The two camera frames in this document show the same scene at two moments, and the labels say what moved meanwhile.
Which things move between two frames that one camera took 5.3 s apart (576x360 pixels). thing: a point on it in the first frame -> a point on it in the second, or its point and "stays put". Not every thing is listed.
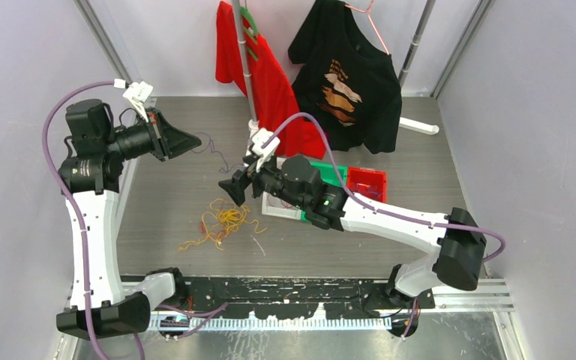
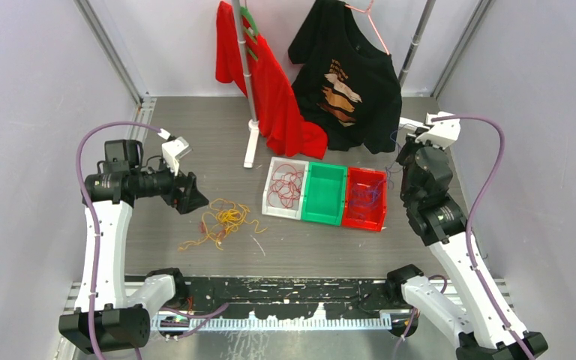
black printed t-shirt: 344,78 stays put
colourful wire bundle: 218,224 stays put
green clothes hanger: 249,16 stays put
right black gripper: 236,186 -> 412,143
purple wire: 214,151 -> 399,154
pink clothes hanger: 367,11 stays put
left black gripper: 167,140 -> 193,197
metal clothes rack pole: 244,62 stays put
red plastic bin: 371,182 stays put
